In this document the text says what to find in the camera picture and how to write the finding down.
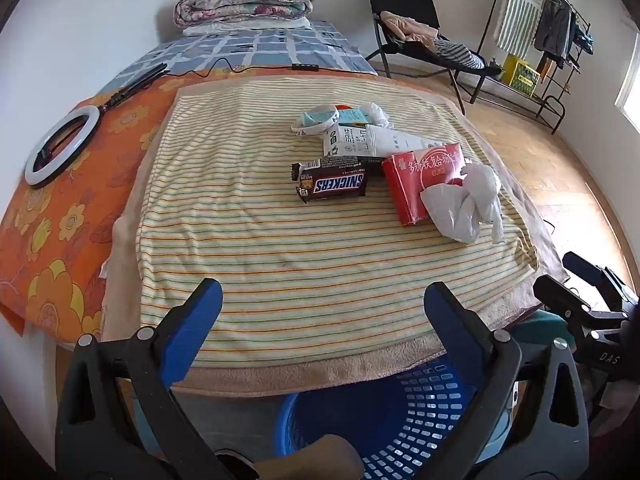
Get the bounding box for yellow plastic crate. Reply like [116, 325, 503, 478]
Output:
[500, 52, 542, 97]

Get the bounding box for white milk pouch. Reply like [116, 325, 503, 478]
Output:
[322, 125, 446, 158]

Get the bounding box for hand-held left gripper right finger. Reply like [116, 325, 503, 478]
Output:
[423, 281, 591, 480]

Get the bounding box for white plastic bag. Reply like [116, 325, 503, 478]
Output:
[420, 162, 506, 246]

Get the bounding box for black ring light stand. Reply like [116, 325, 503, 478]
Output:
[102, 62, 168, 108]

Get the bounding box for beige clothes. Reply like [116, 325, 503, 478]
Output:
[380, 10, 443, 43]

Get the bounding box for white crumpled paper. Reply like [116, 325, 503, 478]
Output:
[360, 102, 393, 131]

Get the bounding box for teal hanging garment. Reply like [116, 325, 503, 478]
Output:
[572, 22, 596, 56]

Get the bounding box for orange floral bedsheet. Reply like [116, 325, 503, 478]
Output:
[0, 67, 381, 346]

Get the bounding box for striped hanging towel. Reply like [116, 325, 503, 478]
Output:
[492, 0, 548, 58]

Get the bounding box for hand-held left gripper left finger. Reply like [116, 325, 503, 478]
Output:
[54, 277, 224, 480]

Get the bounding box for white ring light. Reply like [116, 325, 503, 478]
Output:
[24, 104, 106, 190]

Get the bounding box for white ring band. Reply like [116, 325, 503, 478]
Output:
[291, 103, 343, 137]

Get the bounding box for black cable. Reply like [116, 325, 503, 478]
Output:
[165, 57, 321, 78]

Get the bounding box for striped garment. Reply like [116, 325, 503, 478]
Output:
[432, 37, 488, 71]

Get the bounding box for brown chocolate bar wrapper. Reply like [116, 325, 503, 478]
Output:
[290, 156, 387, 204]

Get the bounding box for red paper packet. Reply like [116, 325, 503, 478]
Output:
[381, 141, 468, 227]

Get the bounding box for dark hanging jacket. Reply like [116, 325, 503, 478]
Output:
[532, 0, 576, 63]

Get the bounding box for black clothes rack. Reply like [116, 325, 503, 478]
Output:
[480, 0, 593, 136]

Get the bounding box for striped yellow blanket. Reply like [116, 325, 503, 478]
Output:
[137, 77, 543, 368]

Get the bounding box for beige towel blanket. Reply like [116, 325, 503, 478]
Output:
[100, 77, 571, 398]

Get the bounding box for folded floral quilt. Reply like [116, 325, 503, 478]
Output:
[173, 0, 318, 28]

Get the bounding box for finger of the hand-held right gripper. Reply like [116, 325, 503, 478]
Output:
[561, 251, 640, 311]
[532, 275, 631, 341]

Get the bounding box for blue plaid bedsheet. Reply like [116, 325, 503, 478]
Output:
[95, 20, 378, 96]

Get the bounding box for blue plastic basket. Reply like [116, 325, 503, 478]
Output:
[274, 357, 516, 480]

